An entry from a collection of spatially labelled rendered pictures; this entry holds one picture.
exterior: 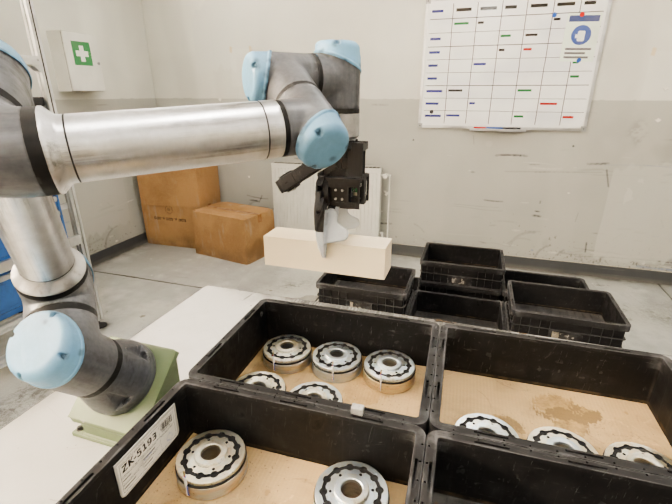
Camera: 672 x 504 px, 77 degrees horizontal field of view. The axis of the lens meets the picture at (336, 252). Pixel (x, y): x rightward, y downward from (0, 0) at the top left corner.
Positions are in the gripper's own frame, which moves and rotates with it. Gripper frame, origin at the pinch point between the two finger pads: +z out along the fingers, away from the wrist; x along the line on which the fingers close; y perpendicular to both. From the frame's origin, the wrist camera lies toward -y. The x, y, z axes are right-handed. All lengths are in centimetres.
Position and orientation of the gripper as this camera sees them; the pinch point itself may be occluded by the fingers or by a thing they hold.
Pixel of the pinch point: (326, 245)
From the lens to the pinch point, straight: 81.2
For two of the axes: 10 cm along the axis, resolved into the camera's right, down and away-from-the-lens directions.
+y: 9.5, 1.1, -2.9
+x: 3.1, -3.4, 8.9
